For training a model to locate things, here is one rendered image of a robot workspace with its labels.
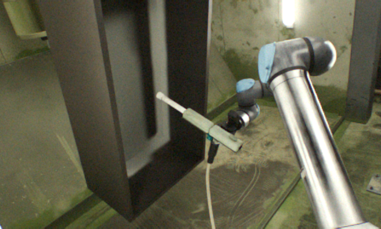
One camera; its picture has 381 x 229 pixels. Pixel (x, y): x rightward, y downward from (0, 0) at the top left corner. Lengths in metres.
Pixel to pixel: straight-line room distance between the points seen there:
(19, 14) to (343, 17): 2.39
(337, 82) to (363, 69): 0.24
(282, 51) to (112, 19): 0.83
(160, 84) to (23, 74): 1.11
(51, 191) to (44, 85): 0.78
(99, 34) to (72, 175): 1.49
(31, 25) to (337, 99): 2.56
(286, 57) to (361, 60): 2.03
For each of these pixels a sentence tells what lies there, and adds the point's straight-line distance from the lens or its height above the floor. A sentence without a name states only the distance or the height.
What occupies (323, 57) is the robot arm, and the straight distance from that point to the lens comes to 0.99.
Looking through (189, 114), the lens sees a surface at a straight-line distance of 1.36.
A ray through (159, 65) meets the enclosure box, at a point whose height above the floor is 1.04.
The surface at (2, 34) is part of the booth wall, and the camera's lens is 2.52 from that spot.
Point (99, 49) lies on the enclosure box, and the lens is 1.04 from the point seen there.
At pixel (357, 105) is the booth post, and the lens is 3.09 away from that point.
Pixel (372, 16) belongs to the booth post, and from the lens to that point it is 2.83.
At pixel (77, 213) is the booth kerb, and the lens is 2.35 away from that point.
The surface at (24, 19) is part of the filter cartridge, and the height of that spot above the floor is 1.37.
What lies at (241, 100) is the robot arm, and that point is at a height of 0.89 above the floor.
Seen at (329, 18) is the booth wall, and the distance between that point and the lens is 2.91.
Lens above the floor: 1.52
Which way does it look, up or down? 27 degrees down
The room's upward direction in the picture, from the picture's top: 10 degrees counter-clockwise
